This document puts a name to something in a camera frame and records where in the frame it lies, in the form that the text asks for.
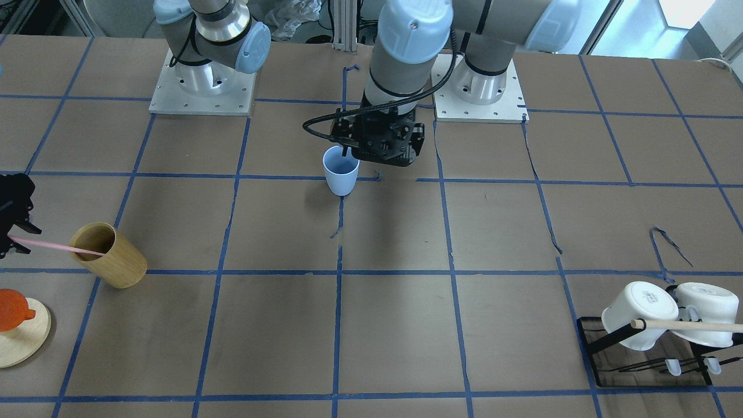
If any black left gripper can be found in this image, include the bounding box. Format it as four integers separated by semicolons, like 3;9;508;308
331;108;425;167

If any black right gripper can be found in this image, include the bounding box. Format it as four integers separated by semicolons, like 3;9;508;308
1;174;42;256

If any pink chopstick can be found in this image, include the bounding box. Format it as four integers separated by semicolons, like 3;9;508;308
9;235;104;257

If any light blue plastic cup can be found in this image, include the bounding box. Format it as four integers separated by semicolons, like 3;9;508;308
323;146;360;197

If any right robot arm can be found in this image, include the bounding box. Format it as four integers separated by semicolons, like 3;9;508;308
2;1;271;256

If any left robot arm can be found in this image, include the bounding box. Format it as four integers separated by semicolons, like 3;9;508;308
330;1;582;167

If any bamboo chopstick holder cup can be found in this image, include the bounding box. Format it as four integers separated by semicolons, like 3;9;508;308
69;222;148;289

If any white cup on rack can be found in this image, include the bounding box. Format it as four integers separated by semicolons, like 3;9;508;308
601;281;679;333
672;282;740;348

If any orange mug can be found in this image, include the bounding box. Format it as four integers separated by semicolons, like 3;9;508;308
1;289;35;333

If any wooden mug tree stand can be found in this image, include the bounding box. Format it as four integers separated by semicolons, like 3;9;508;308
1;297;52;368

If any wooden dowel stick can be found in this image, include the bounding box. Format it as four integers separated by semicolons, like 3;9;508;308
629;318;743;333

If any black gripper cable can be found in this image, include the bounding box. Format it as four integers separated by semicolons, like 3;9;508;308
302;26;465;143

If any black wire cup rack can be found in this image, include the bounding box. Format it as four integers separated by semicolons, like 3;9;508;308
576;316;741;388

